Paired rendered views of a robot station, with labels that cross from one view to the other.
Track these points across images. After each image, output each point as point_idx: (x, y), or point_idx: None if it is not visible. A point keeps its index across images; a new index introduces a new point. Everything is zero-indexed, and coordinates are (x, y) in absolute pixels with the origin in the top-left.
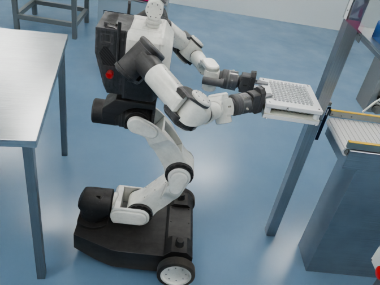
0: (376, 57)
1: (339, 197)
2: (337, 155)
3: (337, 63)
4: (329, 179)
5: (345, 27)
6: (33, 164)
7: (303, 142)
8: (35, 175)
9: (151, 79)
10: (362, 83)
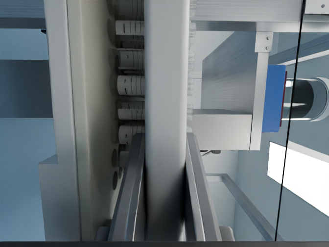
0: (252, 121)
1: (20, 110)
2: None
3: (211, 26)
4: (8, 63)
5: (288, 18)
6: None
7: (12, 20)
8: None
9: None
10: (209, 115)
